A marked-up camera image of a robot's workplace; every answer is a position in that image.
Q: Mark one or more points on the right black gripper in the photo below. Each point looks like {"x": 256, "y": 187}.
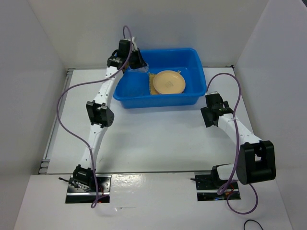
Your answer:
{"x": 205, "y": 111}

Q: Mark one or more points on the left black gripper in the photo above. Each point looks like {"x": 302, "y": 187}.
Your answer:
{"x": 140, "y": 62}

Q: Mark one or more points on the clear plastic cup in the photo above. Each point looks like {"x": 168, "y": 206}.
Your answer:
{"x": 144, "y": 69}

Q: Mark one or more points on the bamboo woven mat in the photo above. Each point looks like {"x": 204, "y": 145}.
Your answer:
{"x": 151, "y": 82}

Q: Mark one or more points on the orange plastic plate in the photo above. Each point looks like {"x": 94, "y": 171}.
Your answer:
{"x": 169, "y": 82}

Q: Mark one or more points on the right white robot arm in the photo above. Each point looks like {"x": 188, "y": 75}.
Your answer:
{"x": 254, "y": 159}

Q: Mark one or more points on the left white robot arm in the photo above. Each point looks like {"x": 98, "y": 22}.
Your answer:
{"x": 127, "y": 56}

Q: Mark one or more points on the blue plastic bin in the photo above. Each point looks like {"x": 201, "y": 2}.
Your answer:
{"x": 133, "y": 90}

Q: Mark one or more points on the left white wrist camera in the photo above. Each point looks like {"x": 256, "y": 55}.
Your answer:
{"x": 134, "y": 46}

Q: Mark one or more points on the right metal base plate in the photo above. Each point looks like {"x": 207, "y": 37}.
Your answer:
{"x": 207, "y": 185}

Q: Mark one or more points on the metal base plate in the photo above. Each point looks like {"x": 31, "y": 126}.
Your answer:
{"x": 207, "y": 185}
{"x": 78, "y": 193}

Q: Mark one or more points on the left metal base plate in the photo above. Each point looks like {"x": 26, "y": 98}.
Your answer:
{"x": 78, "y": 193}

